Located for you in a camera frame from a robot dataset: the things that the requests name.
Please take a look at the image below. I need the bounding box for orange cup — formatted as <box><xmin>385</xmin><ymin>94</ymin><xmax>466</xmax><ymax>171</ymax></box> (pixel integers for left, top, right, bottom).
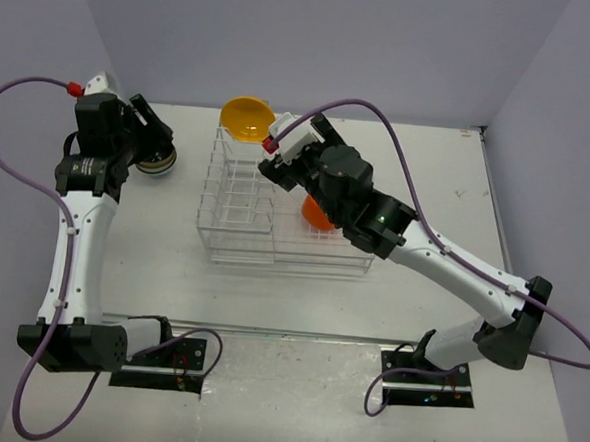
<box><xmin>301</xmin><ymin>195</ymin><xmax>335</xmax><ymax>232</ymax></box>

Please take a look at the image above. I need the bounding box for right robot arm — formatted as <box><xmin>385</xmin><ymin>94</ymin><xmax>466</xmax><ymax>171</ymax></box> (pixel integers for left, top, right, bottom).
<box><xmin>258</xmin><ymin>114</ymin><xmax>551</xmax><ymax>383</ymax></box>

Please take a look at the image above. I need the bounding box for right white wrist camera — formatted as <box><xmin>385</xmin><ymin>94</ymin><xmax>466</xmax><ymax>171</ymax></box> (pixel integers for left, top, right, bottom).
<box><xmin>262</xmin><ymin>112</ymin><xmax>322</xmax><ymax>166</ymax></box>

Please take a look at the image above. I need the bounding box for yellow bowl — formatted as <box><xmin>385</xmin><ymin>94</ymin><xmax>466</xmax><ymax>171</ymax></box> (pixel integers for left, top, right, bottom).
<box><xmin>219</xmin><ymin>95</ymin><xmax>275</xmax><ymax>143</ymax></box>

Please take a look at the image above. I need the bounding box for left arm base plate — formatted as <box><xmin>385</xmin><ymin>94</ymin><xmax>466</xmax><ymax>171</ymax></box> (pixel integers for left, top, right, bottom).
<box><xmin>109</xmin><ymin>338</ymin><xmax>207</xmax><ymax>394</ymax></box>

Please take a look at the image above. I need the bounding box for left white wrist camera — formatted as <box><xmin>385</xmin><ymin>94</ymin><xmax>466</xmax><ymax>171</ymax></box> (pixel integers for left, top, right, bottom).
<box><xmin>66</xmin><ymin>71</ymin><xmax>147</xmax><ymax>125</ymax></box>

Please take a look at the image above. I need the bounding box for black bowl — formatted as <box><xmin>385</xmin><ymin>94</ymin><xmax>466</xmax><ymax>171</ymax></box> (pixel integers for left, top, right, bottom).
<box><xmin>135</xmin><ymin>146</ymin><xmax>178</xmax><ymax>176</ymax></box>

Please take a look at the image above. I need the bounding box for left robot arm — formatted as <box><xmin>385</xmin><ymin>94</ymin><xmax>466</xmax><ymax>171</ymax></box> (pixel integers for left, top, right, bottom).
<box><xmin>16</xmin><ymin>92</ymin><xmax>177</xmax><ymax>373</ymax></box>

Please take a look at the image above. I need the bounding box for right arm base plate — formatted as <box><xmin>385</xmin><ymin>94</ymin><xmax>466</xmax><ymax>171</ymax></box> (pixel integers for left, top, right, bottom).
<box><xmin>382</xmin><ymin>364</ymin><xmax>475</xmax><ymax>409</ymax></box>

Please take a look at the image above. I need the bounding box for white wire dish rack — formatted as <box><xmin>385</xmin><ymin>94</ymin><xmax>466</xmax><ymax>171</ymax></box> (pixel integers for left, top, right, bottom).
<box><xmin>196</xmin><ymin>126</ymin><xmax>374</xmax><ymax>276</ymax></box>

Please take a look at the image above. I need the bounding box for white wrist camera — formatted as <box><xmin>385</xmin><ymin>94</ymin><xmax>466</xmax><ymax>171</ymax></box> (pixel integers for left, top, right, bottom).
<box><xmin>262</xmin><ymin>112</ymin><xmax>322</xmax><ymax>166</ymax></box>
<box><xmin>66</xmin><ymin>71</ymin><xmax>147</xmax><ymax>125</ymax></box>

